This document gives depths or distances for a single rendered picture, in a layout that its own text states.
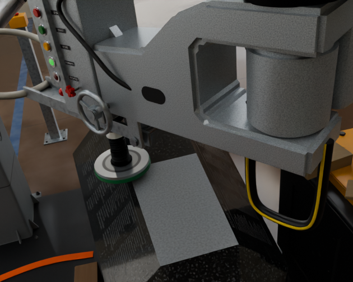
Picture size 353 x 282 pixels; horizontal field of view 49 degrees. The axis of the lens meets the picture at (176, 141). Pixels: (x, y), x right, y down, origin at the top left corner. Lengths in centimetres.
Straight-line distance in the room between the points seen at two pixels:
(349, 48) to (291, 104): 18
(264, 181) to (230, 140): 181
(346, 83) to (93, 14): 69
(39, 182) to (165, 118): 215
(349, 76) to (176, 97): 41
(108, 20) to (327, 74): 65
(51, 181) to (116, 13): 204
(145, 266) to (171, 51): 66
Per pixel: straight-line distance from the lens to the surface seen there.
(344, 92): 97
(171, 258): 120
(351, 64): 94
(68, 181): 302
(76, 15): 115
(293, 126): 87
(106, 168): 149
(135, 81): 108
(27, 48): 328
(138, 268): 128
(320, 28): 76
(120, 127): 130
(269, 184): 272
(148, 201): 139
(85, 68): 121
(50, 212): 277
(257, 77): 85
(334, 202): 151
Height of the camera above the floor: 173
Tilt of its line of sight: 33 degrees down
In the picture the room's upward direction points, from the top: 7 degrees counter-clockwise
